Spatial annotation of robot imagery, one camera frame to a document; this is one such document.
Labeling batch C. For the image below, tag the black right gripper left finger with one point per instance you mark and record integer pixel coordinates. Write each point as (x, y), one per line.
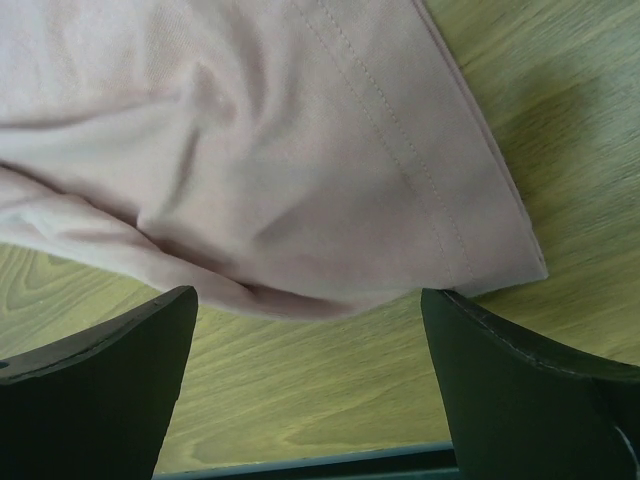
(97, 404)

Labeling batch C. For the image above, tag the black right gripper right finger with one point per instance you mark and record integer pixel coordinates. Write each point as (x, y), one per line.
(520, 405)

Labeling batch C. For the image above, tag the dusty pink graphic t-shirt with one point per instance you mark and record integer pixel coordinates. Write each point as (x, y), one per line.
(293, 159)

